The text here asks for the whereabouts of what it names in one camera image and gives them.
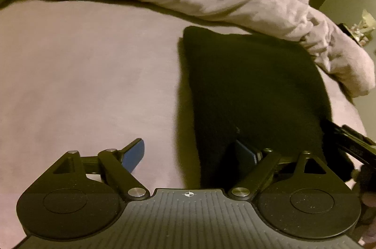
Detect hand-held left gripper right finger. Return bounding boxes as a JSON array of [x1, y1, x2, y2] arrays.
[[230, 140, 327, 198]]

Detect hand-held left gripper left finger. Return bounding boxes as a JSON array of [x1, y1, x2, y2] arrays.
[[52, 138, 151, 200]]

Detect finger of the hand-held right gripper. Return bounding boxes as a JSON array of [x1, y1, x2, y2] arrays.
[[322, 119, 376, 168]]

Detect black knit garment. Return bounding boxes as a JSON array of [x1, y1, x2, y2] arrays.
[[176, 26, 356, 188]]

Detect bed with purple sheet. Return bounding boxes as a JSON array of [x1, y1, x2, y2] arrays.
[[0, 0, 368, 249]]

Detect black bedside object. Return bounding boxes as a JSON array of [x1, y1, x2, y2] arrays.
[[338, 23, 360, 47]]

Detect pale crumpled bedside decoration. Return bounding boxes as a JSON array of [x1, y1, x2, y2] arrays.
[[349, 9, 375, 46]]

